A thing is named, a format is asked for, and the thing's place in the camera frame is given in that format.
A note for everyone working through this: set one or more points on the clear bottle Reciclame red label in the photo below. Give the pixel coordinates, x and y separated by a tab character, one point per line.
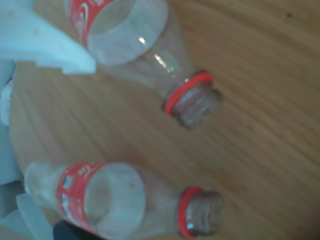
120	37

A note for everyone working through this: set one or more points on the clear bottle barcode red label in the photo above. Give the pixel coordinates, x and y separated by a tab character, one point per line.
112	197

